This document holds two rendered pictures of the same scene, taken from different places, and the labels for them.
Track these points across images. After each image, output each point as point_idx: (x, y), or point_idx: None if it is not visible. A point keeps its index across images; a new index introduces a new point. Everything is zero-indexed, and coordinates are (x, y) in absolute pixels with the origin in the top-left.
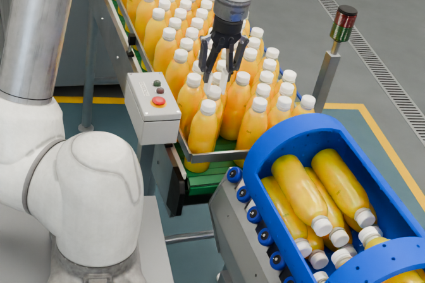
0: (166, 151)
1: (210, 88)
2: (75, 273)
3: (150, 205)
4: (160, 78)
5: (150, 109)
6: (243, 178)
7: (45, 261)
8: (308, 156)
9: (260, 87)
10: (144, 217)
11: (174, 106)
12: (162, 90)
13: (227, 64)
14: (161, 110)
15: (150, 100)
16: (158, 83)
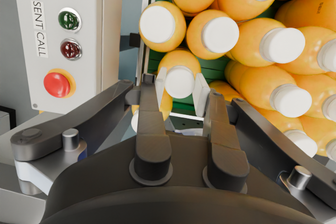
0: (138, 50)
1: (170, 81)
2: None
3: (37, 210)
4: None
5: (44, 97)
6: None
7: None
8: None
9: (285, 103)
10: (29, 219)
11: (87, 99)
12: (68, 56)
13: (204, 121)
14: (62, 105)
15: (47, 70)
16: (65, 27)
